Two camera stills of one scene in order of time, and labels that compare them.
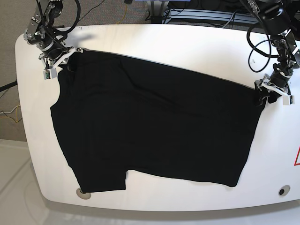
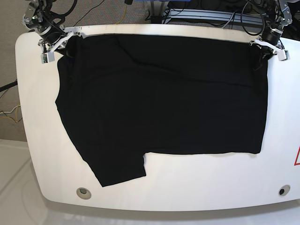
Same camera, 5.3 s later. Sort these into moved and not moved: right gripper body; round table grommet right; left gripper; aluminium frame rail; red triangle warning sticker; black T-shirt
Moved: left gripper; black T-shirt; right gripper body
Not moved: aluminium frame rail; round table grommet right; red triangle warning sticker
